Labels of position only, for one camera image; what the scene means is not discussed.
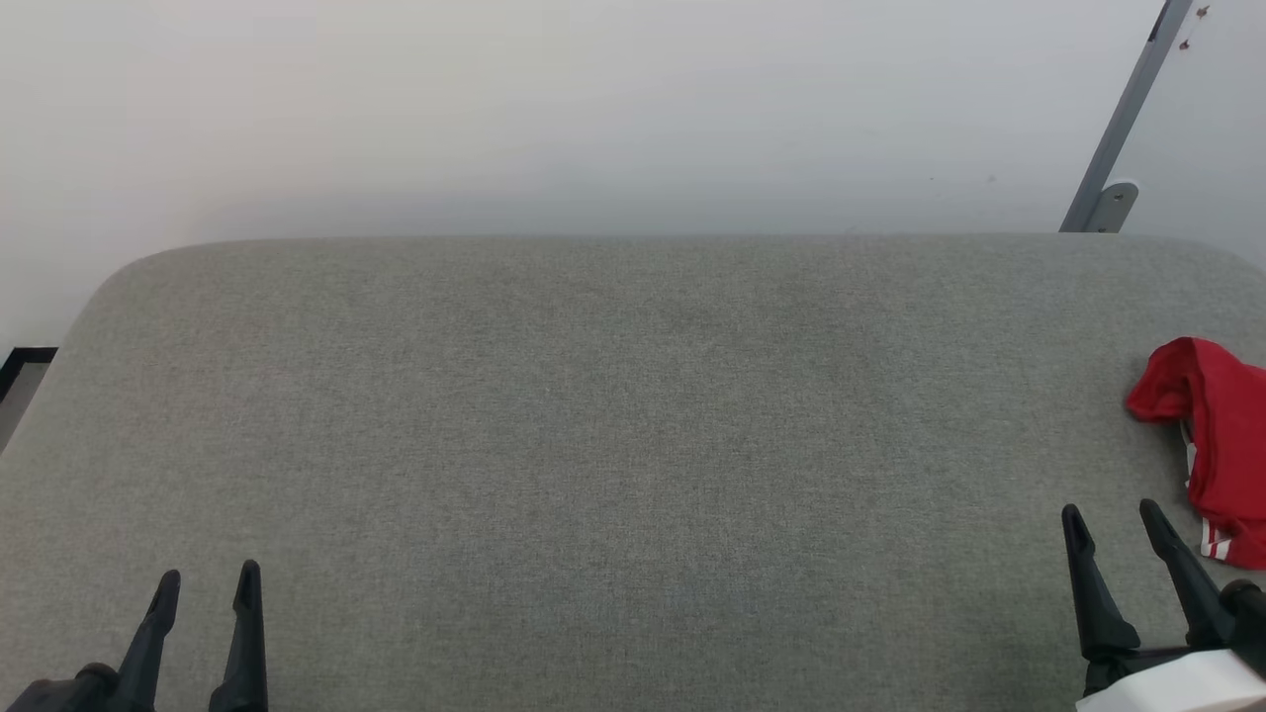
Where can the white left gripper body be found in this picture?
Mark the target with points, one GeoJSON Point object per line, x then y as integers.
{"type": "Point", "coordinates": [59, 692]}

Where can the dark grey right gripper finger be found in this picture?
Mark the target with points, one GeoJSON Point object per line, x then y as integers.
{"type": "Point", "coordinates": [1096, 593]}
{"type": "Point", "coordinates": [1187, 583]}

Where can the red Bulls 23 jersey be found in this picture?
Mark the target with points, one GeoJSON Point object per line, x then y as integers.
{"type": "Point", "coordinates": [1221, 435]}

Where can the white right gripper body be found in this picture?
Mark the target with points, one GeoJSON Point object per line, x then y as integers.
{"type": "Point", "coordinates": [1187, 682]}

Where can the small grey metal bracket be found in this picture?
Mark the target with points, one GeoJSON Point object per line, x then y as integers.
{"type": "Point", "coordinates": [1116, 203]}

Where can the grey metal post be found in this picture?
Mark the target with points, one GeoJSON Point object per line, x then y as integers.
{"type": "Point", "coordinates": [1128, 109]}

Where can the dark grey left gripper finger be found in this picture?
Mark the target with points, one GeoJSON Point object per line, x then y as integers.
{"type": "Point", "coordinates": [148, 643]}
{"type": "Point", "coordinates": [245, 643]}

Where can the black floor strip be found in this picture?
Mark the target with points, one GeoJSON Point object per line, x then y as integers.
{"type": "Point", "coordinates": [25, 358]}

